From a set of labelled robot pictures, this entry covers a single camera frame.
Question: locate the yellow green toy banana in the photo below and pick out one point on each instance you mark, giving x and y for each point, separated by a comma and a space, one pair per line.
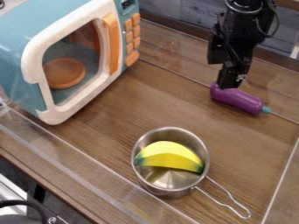
171, 155

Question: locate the orange microwave turntable plate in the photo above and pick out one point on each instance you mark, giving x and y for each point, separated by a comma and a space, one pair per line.
64, 72

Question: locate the purple toy eggplant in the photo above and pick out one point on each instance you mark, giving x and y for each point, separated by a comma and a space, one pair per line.
239, 99

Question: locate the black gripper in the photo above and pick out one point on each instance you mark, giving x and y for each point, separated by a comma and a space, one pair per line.
235, 35

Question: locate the clear acrylic barrier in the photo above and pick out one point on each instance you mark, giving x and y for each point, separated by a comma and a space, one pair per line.
106, 197

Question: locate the blue toy microwave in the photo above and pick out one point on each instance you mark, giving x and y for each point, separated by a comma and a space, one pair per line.
95, 31

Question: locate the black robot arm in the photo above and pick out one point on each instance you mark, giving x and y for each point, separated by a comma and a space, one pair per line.
251, 7

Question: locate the silver pot with wire handle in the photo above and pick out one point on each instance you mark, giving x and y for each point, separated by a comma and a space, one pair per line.
174, 183

